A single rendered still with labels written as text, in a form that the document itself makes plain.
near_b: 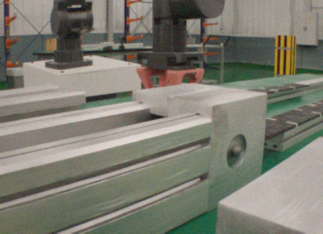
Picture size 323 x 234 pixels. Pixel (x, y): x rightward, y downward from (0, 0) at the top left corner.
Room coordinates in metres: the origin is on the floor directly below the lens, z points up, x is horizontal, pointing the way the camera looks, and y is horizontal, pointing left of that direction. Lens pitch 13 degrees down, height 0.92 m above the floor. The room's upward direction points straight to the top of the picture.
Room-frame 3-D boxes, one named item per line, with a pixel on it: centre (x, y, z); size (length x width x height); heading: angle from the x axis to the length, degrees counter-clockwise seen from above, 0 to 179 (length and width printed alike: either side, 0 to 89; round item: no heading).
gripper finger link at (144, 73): (0.57, -0.01, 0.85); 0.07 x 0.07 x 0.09; 44
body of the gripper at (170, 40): (0.56, -0.02, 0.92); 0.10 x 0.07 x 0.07; 44
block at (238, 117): (0.33, -0.03, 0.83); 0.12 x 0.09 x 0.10; 43
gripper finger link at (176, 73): (0.55, -0.02, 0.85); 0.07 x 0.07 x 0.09; 44
